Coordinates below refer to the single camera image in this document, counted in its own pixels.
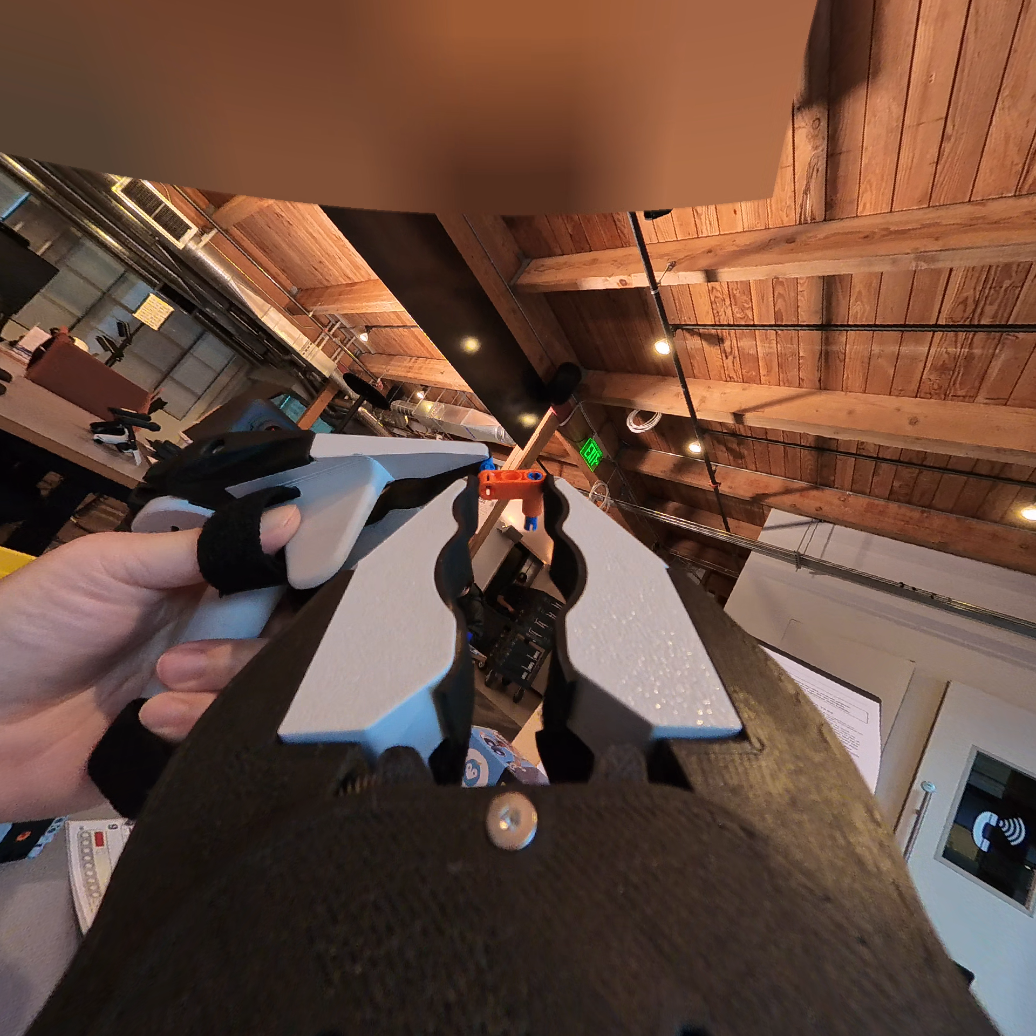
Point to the green exit sign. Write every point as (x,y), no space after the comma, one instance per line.
(591,456)

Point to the wooden table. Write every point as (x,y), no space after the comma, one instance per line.
(48,437)

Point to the person's left hand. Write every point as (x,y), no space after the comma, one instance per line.
(81,647)

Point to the black white device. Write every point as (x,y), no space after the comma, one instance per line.
(121,433)

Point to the open instruction booklet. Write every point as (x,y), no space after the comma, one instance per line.
(97,874)

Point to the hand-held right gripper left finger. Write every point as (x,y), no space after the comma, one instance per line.
(380,664)

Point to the blue robot kit box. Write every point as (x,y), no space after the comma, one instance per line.
(494,761)

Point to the black round lamp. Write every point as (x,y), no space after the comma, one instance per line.
(364,387)
(558,382)

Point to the yellow paper sign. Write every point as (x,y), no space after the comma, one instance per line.
(152,311)

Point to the ceiling vent grille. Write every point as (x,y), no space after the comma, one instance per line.
(158,212)

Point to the silver ventilation duct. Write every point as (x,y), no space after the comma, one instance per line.
(218,271)

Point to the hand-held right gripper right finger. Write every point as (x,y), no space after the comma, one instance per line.
(647,664)

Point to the dark window logo sign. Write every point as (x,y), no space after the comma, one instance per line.
(995,834)

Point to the black tool cart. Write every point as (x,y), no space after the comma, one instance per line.
(522,639)

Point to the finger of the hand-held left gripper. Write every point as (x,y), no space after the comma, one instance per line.
(388,452)
(336,526)

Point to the wooden post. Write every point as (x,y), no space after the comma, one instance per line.
(541,433)

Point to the black monitor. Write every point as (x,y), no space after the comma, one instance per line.
(24,275)

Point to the orange angle connector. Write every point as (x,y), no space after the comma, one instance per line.
(506,483)

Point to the white paper notice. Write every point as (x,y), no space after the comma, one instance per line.
(834,704)

